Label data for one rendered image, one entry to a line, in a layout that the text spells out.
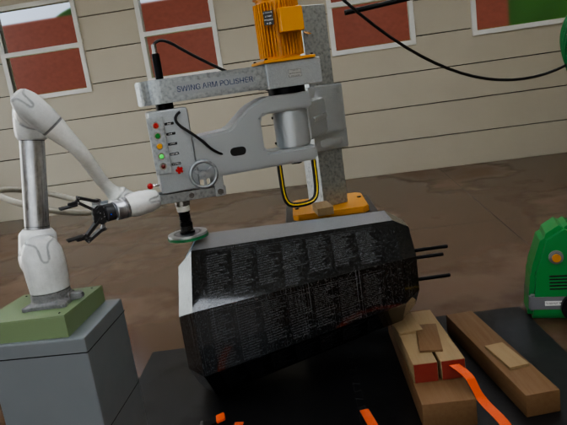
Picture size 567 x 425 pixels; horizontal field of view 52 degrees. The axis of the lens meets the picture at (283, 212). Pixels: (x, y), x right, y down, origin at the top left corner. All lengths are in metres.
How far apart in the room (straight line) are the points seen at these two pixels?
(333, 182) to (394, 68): 5.39
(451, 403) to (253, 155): 1.54
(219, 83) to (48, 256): 1.22
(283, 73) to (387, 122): 6.09
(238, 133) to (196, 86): 0.32
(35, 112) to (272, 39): 1.28
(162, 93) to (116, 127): 6.69
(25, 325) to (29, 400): 0.31
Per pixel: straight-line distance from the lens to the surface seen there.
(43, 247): 2.45
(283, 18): 3.07
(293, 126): 3.14
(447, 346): 3.04
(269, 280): 2.89
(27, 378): 2.50
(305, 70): 3.13
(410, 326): 3.23
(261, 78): 3.08
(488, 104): 9.34
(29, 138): 2.63
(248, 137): 3.07
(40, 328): 2.40
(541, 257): 3.78
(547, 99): 9.59
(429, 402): 2.80
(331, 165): 3.81
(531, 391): 2.93
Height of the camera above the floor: 1.61
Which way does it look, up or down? 13 degrees down
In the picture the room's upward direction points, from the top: 8 degrees counter-clockwise
